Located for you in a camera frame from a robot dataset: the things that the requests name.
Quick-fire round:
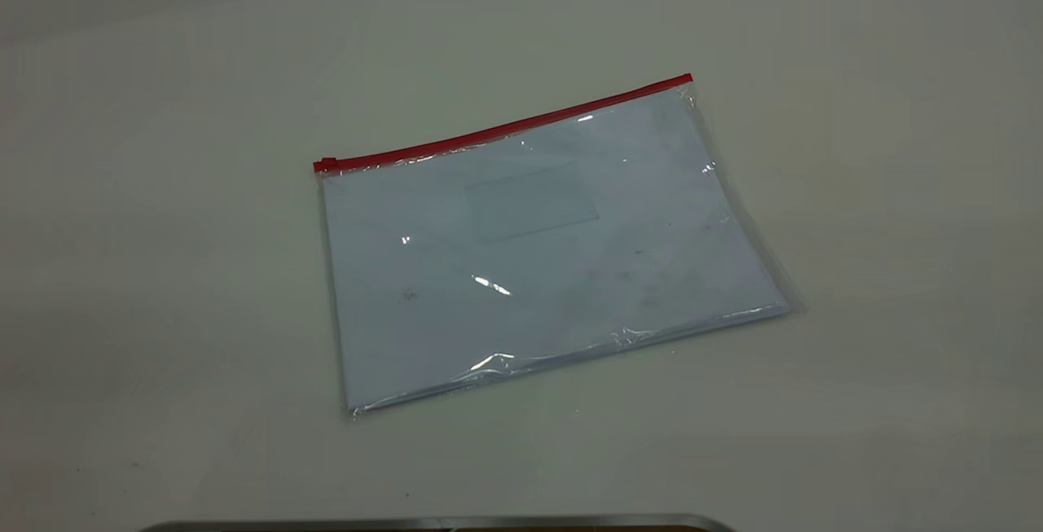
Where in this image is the grey metal rim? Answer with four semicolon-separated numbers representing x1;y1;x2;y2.
139;513;738;532

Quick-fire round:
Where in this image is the clear plastic zipper bag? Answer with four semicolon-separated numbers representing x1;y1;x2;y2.
312;73;805;420

